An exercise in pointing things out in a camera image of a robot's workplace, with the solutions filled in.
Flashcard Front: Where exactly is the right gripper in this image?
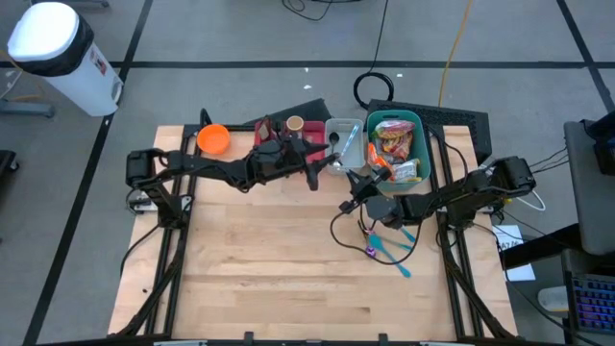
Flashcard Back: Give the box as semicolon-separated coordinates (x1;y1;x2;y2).
338;166;391;214

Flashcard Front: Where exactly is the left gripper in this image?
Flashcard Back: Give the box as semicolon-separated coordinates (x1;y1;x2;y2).
281;136;342;192

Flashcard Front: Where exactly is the small colourful snack bag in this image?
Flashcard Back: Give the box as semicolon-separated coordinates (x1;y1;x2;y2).
381;134;414;162

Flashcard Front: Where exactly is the small rainbow spoon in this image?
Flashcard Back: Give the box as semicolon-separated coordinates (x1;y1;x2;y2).
358;219;377;258

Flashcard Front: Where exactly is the pink plastic tray bin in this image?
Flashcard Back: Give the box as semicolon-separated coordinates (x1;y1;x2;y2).
251;119;327;174

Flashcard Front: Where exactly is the small grey plastic bin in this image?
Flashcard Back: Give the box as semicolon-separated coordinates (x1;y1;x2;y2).
324;117;366;176

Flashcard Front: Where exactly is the black wedge panel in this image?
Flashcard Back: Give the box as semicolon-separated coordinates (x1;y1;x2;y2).
243;98;332;127

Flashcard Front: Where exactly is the teal plastic bin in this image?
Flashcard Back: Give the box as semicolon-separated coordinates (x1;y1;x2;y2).
365;109;432;193

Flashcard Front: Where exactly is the orange plastic bowl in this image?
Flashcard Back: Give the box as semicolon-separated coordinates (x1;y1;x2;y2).
196;123;232;157

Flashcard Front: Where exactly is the white paper sheet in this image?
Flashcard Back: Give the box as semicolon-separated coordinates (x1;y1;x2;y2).
492;224;537;283

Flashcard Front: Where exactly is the black desk beam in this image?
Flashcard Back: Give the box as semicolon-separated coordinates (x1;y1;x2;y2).
499;223;585;270

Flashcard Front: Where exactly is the white computer mouse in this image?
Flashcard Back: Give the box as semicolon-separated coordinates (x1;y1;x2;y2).
536;285;571;313

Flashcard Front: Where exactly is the grey side table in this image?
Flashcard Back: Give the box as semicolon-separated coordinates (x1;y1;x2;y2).
563;119;615;256

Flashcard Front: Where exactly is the black desk device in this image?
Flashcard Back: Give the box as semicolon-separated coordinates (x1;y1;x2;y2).
583;110;615;177

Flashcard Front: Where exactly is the backlit keyboard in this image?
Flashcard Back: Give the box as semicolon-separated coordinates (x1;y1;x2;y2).
565;272;615;335

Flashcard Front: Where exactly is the white trash can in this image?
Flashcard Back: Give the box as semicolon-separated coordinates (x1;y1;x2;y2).
6;1;125;118

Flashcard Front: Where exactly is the black floor object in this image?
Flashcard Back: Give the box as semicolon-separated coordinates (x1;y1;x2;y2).
0;149;20;180

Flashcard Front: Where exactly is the coiled black floor cable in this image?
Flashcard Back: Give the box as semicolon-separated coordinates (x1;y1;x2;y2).
353;0;396;111

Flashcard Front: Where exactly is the black looped floor cable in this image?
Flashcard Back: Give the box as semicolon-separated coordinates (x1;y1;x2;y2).
281;0;333;22

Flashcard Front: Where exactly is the black aluminium frame rail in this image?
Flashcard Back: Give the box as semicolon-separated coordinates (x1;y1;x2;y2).
109;108;256;337
421;123;518;338

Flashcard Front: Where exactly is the yellow floor cable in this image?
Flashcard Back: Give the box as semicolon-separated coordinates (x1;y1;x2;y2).
437;0;475;108

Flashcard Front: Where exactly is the white cable bundle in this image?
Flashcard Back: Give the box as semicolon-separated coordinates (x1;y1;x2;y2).
516;186;548;212

